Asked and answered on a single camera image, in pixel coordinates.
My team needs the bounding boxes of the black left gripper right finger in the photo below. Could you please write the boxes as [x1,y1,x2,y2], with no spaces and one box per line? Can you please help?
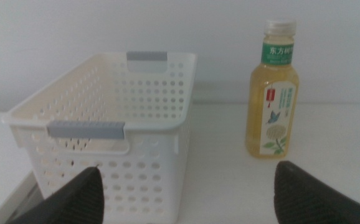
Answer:
[273,161,360,224]

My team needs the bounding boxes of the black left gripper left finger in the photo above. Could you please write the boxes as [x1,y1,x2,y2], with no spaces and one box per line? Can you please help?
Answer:
[8,166,105,224]

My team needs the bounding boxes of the yellow tea bottle green label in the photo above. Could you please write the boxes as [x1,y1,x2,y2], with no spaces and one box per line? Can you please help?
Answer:
[245,19,300,159]

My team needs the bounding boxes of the white perforated plastic basket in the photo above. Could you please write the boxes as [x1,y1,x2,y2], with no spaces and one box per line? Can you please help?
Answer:
[1,51,199,224]

